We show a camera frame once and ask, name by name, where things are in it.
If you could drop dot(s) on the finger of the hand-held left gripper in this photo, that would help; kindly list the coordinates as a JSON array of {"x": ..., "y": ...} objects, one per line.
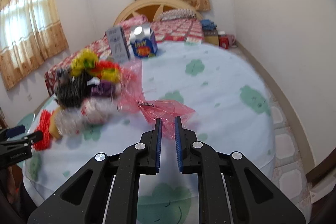
[
  {"x": 32, "y": 137},
  {"x": 15, "y": 131}
]

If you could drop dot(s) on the pink pillow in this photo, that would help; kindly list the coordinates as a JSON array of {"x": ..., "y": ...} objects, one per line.
[{"x": 134, "y": 20}]

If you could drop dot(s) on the pink clear plastic bag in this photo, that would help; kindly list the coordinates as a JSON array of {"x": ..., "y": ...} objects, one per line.
[{"x": 157, "y": 111}]

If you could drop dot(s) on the blue folded cloth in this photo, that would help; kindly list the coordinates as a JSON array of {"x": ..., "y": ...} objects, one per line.
[{"x": 208, "y": 24}]

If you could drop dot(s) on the orange long snack wrapper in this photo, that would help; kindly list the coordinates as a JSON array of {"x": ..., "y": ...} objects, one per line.
[{"x": 54, "y": 128}]

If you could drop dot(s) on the yellow crumpled plastic bag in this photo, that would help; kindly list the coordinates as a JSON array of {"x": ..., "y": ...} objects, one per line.
[{"x": 86, "y": 62}]

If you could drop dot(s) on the beige side window curtain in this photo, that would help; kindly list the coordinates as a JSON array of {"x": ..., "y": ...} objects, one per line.
[{"x": 29, "y": 37}]

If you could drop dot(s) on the bed with red patterned blanket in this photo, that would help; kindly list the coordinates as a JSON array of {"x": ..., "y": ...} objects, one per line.
[{"x": 173, "y": 29}]

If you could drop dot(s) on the white long snack wrapper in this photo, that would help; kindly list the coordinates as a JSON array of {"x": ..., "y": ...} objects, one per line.
[{"x": 86, "y": 113}]

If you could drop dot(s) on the red plastic bag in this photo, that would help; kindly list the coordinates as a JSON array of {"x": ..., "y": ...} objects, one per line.
[{"x": 43, "y": 129}]

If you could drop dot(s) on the grey tall carton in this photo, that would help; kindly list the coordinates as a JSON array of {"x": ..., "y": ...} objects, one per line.
[{"x": 118, "y": 43}]

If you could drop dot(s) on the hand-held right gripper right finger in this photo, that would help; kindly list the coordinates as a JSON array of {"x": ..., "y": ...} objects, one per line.
[{"x": 178, "y": 150}]

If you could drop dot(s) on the striped pillow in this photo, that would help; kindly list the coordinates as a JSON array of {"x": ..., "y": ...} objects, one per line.
[{"x": 178, "y": 14}]

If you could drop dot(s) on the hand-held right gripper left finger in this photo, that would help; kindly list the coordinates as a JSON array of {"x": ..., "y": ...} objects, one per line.
[{"x": 158, "y": 150}]

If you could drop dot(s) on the purple wrapper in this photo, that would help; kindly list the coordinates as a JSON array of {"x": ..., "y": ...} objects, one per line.
[{"x": 103, "y": 87}]

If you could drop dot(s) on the dark striped wrapper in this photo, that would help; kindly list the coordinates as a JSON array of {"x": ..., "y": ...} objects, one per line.
[{"x": 71, "y": 88}]

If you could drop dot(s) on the person's dark clothing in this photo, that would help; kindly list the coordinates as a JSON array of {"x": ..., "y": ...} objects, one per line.
[{"x": 15, "y": 203}]

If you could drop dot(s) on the blue white-capped carton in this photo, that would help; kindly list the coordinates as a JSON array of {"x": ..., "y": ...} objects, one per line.
[{"x": 143, "y": 45}]

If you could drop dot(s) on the brown cardboard box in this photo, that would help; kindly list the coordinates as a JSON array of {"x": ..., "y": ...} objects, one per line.
[{"x": 211, "y": 36}]

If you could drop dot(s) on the cream wooden headboard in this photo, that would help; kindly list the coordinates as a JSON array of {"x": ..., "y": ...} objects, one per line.
[{"x": 147, "y": 5}]

